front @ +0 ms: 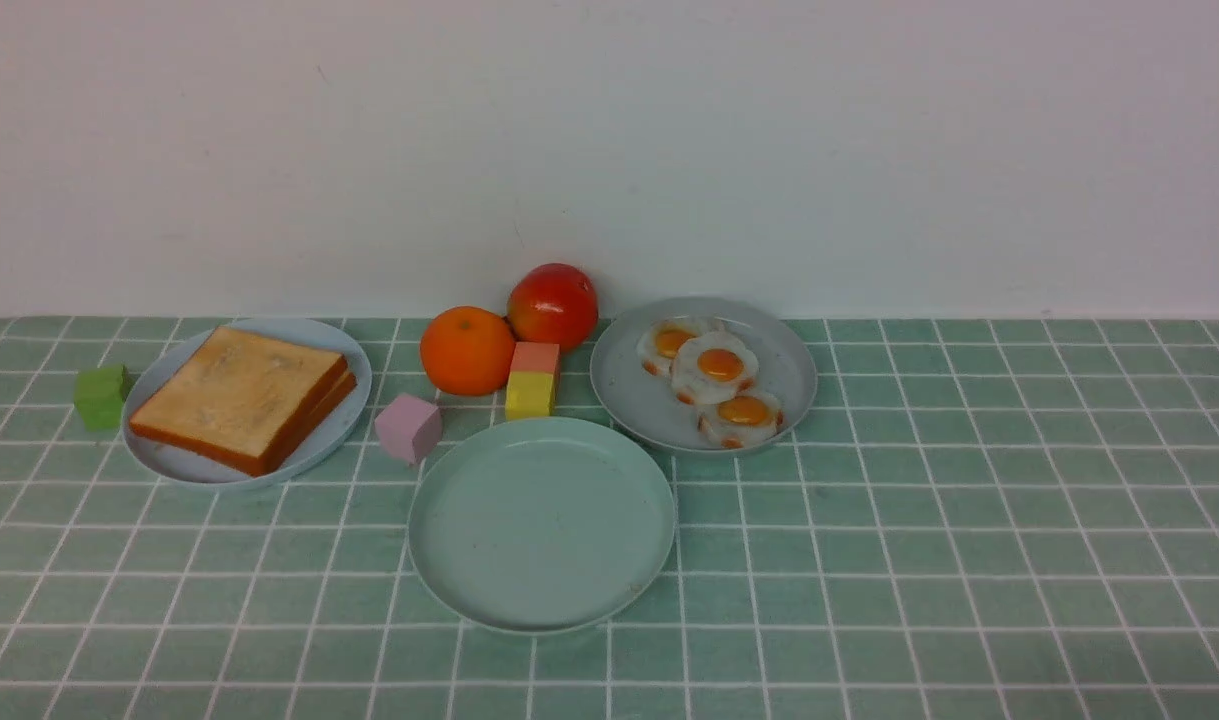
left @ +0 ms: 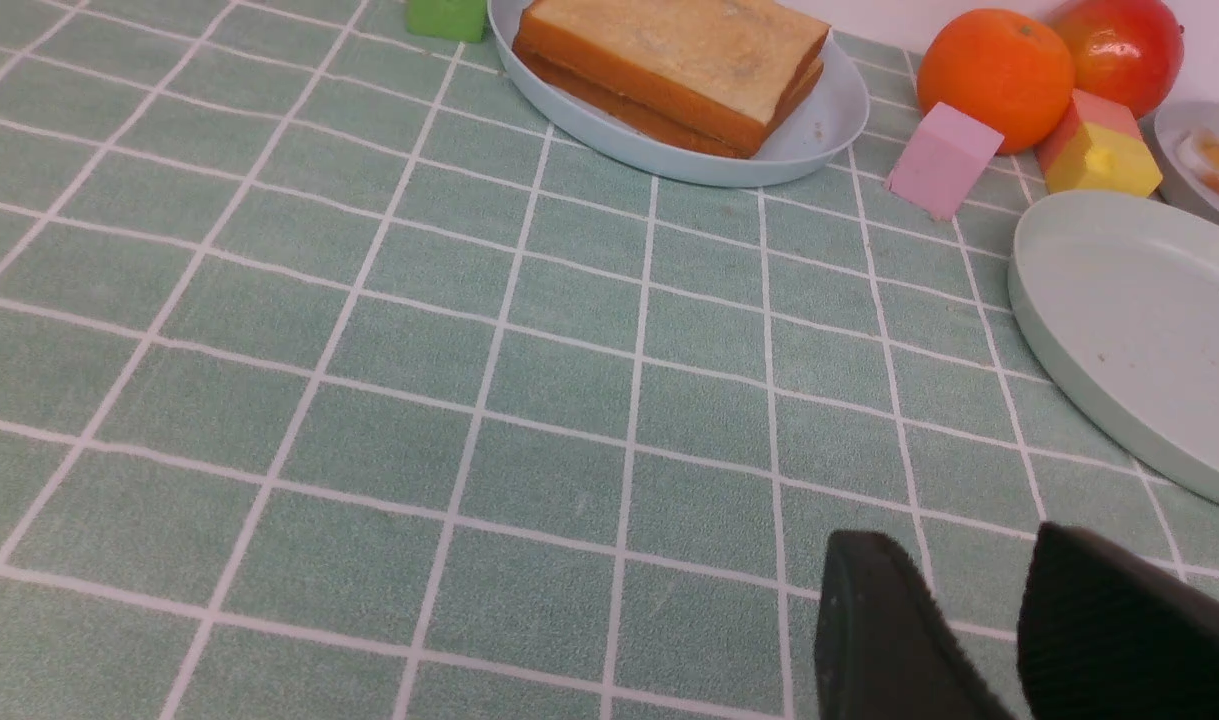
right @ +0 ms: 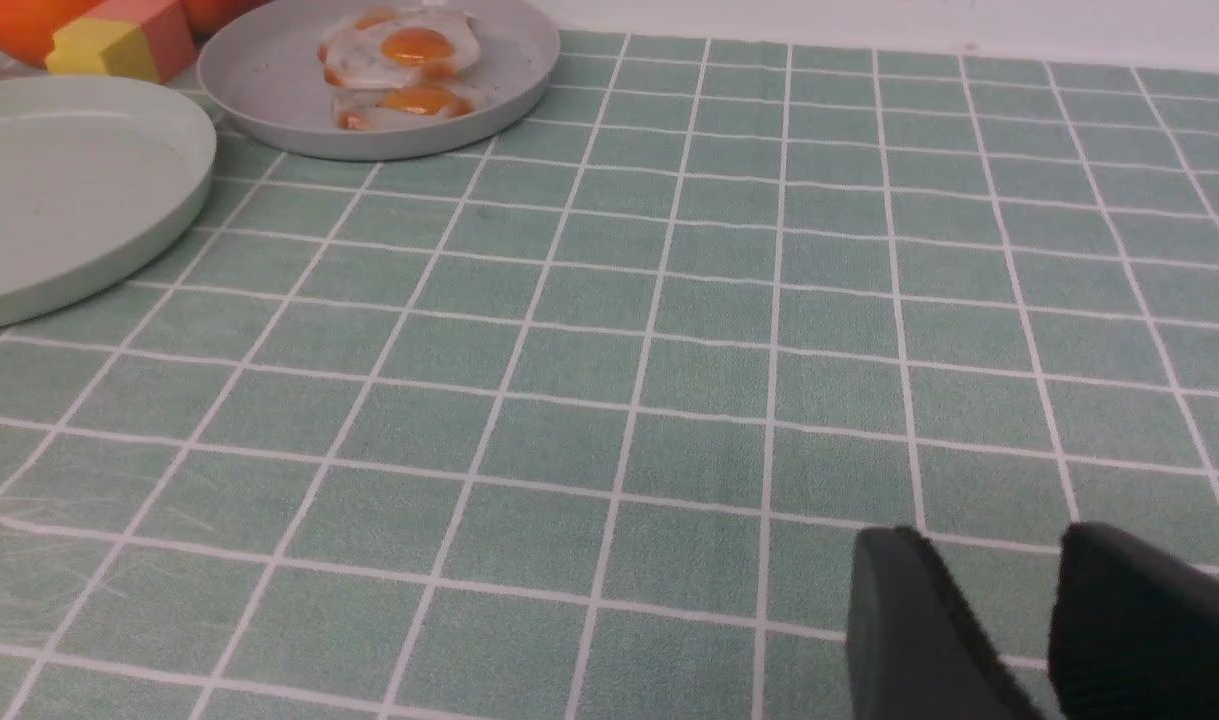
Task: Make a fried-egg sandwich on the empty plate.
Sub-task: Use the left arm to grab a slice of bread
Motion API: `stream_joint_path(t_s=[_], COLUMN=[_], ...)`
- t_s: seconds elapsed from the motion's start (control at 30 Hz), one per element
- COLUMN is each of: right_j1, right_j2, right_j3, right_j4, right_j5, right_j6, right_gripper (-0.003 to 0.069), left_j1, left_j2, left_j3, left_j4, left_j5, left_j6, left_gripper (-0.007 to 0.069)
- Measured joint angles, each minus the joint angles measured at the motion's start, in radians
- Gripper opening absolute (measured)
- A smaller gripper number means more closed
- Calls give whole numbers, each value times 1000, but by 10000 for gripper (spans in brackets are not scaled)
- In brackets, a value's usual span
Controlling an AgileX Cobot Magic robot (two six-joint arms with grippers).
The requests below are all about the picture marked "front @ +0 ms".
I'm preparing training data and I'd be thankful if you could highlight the toast slice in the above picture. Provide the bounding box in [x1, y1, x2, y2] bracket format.
[261, 372, 357, 475]
[129, 325, 349, 478]

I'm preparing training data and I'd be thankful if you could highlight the pink cube block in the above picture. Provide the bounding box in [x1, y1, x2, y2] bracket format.
[373, 395, 442, 465]

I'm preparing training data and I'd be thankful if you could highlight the green cube block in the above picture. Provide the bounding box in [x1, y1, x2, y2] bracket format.
[73, 363, 132, 432]

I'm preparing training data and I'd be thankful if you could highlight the grey plate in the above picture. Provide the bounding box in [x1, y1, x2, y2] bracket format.
[589, 296, 818, 457]

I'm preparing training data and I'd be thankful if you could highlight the green plate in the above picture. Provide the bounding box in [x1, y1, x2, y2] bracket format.
[407, 415, 678, 635]

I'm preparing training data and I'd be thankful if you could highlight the fried egg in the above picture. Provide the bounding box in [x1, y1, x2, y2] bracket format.
[670, 331, 759, 406]
[696, 389, 786, 448]
[636, 316, 725, 376]

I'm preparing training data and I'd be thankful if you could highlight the pink and yellow block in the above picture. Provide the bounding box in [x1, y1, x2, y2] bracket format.
[503, 341, 560, 422]

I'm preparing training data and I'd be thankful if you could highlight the light blue plate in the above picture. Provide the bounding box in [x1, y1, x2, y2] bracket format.
[121, 318, 373, 492]

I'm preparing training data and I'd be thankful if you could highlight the orange fruit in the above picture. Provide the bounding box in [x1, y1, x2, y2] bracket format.
[421, 306, 516, 397]

